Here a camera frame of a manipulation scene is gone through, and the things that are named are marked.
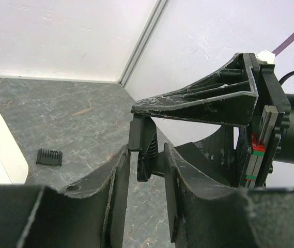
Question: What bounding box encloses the black comb attachment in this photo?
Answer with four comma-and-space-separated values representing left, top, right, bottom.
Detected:
128, 114, 158, 182
36, 148, 63, 166

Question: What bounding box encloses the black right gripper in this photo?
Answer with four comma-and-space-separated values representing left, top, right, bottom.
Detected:
131, 53, 291, 188

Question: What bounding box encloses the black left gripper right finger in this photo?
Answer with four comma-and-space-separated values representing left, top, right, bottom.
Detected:
164, 144, 294, 247

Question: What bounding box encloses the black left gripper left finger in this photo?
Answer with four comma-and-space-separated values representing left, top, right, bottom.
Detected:
0, 146, 130, 247

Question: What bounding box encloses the aluminium frame corner post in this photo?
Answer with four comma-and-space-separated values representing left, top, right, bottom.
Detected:
118, 0, 169, 88

